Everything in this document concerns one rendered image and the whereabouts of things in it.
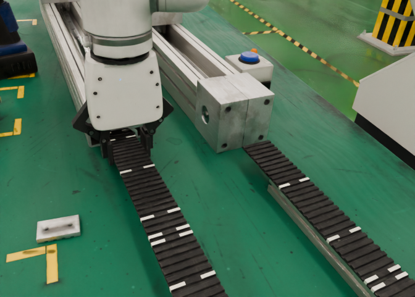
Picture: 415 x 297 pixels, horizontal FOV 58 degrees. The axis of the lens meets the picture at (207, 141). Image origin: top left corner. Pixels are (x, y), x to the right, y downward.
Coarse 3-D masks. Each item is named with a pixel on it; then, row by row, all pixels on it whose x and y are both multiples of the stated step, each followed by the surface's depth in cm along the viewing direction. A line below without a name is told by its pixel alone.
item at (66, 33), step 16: (48, 16) 90; (64, 16) 99; (80, 16) 92; (48, 32) 103; (64, 32) 81; (80, 32) 93; (64, 48) 74; (80, 48) 81; (64, 64) 74; (80, 64) 68; (80, 80) 63; (80, 96) 58; (96, 144) 62
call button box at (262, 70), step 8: (232, 56) 82; (232, 64) 80; (240, 64) 79; (248, 64) 79; (256, 64) 79; (264, 64) 79; (240, 72) 77; (248, 72) 77; (256, 72) 78; (264, 72) 79; (264, 80) 81
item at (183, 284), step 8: (208, 272) 39; (184, 280) 38; (192, 280) 38; (200, 280) 38; (208, 280) 38; (216, 280) 38; (176, 288) 37; (184, 288) 38; (192, 288) 37; (200, 288) 37; (208, 288) 38; (176, 296) 36; (184, 296) 37
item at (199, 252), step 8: (184, 248) 41; (192, 248) 41; (200, 248) 42; (160, 256) 40; (168, 256) 40; (176, 256) 41; (184, 256) 40; (192, 256) 41; (200, 256) 41; (160, 264) 39; (168, 264) 39; (176, 264) 40
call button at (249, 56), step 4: (244, 52) 81; (248, 52) 81; (252, 52) 81; (240, 56) 80; (244, 56) 79; (248, 56) 79; (252, 56) 79; (256, 56) 79; (244, 60) 79; (248, 60) 79; (252, 60) 79; (256, 60) 79
